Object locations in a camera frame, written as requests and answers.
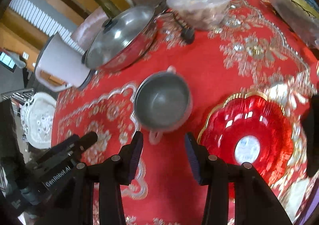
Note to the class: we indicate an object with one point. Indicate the metal bowl pink handles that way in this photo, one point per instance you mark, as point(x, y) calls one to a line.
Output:
point(163, 103)

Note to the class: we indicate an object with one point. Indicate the clear plastic bag package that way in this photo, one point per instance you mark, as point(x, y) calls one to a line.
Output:
point(301, 17)

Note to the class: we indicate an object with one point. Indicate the black power plug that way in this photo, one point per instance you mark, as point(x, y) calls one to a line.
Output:
point(187, 33)

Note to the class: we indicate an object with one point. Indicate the red floral tablecloth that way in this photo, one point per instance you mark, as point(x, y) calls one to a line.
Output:
point(253, 50)

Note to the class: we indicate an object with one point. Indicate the steel pot glass lid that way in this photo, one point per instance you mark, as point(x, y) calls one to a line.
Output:
point(122, 39)

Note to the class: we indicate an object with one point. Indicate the clear plastic food container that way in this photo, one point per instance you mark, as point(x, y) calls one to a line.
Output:
point(200, 14)

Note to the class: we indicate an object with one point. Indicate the red plate with sticker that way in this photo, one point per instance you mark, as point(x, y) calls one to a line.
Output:
point(251, 127)

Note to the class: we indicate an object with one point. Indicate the white electric kettle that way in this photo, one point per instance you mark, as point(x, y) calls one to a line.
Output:
point(63, 62)

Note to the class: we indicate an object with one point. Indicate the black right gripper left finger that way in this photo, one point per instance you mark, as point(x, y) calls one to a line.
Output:
point(72, 201)

